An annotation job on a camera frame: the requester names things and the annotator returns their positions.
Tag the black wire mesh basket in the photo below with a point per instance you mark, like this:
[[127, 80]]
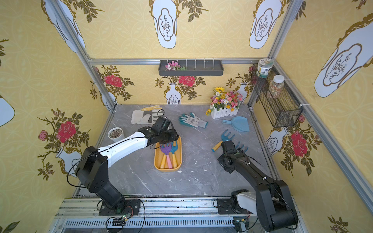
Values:
[[282, 110]]

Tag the purple rake pink handle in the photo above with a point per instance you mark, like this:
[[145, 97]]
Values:
[[166, 149]]

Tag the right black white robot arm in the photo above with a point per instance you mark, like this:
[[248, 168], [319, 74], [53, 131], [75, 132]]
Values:
[[273, 205]]

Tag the beige grey work glove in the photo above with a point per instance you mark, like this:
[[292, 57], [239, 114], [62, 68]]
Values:
[[148, 115]]

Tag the jar with patterned label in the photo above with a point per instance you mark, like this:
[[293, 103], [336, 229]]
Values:
[[264, 67]]

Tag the teal white garden glove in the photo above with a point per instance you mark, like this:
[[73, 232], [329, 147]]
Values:
[[192, 120]]

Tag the light blue plastic dustpan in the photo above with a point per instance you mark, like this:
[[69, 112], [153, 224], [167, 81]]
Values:
[[239, 123]]

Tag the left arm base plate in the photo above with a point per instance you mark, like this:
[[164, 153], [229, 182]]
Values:
[[131, 207]]

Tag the teal rake yellow handle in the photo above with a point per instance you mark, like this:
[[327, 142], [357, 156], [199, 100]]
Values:
[[225, 136], [173, 151], [163, 161]]

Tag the yellow plastic storage tray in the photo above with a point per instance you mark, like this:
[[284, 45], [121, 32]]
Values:
[[158, 157]]

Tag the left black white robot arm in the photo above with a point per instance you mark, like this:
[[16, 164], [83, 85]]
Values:
[[92, 169]]

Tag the flower bouquet white fence box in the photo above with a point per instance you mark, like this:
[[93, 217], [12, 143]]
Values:
[[224, 104]]

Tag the aluminium front rail frame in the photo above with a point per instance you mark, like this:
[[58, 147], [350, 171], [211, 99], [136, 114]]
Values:
[[156, 212]]

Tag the grey wall shelf tray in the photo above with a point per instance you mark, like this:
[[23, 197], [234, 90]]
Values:
[[194, 67]]

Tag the clear bottle colourful beads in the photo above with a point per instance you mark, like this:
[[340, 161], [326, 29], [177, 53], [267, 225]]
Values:
[[275, 87]]

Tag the small pink flower plant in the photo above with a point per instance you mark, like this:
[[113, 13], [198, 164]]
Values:
[[174, 66]]

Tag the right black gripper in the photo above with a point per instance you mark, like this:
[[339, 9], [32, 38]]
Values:
[[230, 148]]

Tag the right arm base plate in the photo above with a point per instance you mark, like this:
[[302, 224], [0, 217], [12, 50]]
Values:
[[227, 207]]

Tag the white pot with pebbles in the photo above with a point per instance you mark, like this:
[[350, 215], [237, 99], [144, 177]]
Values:
[[116, 134]]

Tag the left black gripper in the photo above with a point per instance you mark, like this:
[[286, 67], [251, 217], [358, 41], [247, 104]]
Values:
[[169, 137]]

